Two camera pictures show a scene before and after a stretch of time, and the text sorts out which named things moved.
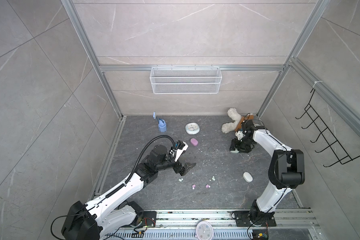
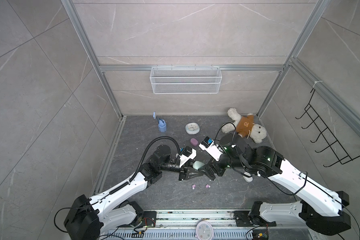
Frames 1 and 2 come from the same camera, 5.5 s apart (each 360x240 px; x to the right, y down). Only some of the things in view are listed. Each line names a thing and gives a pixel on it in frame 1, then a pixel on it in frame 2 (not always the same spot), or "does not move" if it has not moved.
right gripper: x=234 y=145 -> x=213 y=164
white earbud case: x=247 y=177 does not move
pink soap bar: x=194 y=142 does not move
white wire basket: x=185 y=80 does not move
